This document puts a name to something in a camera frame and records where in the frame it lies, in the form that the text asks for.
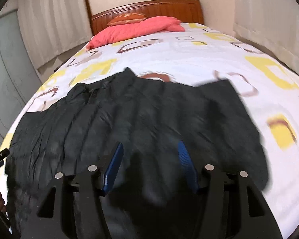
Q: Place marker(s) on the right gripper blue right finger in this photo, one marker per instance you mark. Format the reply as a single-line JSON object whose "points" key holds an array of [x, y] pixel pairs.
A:
{"points": [[188, 167]]}

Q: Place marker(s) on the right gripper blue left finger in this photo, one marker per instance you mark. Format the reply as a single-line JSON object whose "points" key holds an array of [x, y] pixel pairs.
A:
{"points": [[110, 166]]}

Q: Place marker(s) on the black puffer jacket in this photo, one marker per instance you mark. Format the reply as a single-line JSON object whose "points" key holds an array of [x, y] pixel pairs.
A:
{"points": [[150, 197]]}

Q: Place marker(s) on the frosted glass wardrobe door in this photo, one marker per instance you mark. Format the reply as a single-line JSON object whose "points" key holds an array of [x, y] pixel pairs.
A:
{"points": [[18, 79]]}

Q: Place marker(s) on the patterned white bed sheet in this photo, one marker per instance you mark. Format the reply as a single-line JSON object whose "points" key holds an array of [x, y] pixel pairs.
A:
{"points": [[70, 206]]}

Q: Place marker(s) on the pink folded quilt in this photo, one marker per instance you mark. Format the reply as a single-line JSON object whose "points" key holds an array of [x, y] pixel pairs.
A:
{"points": [[118, 33]]}

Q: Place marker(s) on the orange patterned pillow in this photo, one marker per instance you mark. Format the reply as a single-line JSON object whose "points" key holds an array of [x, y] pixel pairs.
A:
{"points": [[127, 18]]}

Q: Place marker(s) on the wooden headboard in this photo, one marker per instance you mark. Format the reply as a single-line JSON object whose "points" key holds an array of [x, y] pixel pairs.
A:
{"points": [[188, 11]]}

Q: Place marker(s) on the left beige curtain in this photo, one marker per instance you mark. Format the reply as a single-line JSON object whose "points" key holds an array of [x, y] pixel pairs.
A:
{"points": [[52, 27]]}

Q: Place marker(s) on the beige curtain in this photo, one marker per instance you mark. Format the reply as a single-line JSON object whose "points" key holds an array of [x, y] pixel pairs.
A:
{"points": [[273, 24], [52, 27]]}

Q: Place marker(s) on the right beige curtain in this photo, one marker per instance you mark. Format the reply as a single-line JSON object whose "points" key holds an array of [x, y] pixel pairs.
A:
{"points": [[273, 24]]}

